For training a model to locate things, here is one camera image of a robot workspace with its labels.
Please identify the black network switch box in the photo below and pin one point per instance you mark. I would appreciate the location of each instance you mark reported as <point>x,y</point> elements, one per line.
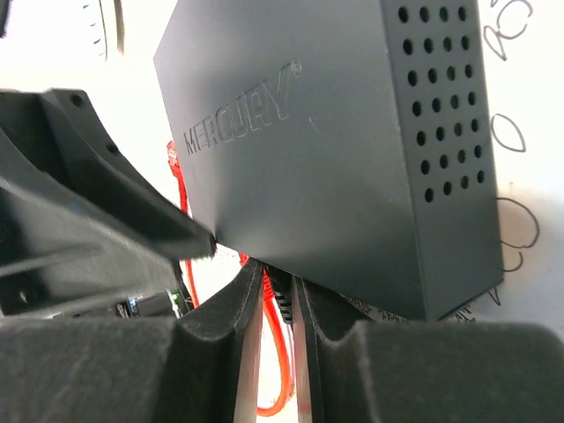
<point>344,142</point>

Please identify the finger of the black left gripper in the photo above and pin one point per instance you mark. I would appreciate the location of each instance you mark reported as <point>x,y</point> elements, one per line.
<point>81,228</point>

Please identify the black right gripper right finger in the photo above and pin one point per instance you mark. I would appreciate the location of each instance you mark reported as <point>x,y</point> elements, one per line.
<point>353,369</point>

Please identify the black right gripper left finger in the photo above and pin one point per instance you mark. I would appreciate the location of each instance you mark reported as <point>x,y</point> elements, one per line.
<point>200,368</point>

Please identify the blue striped white plate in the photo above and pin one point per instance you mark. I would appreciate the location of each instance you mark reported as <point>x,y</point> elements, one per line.
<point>105,28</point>

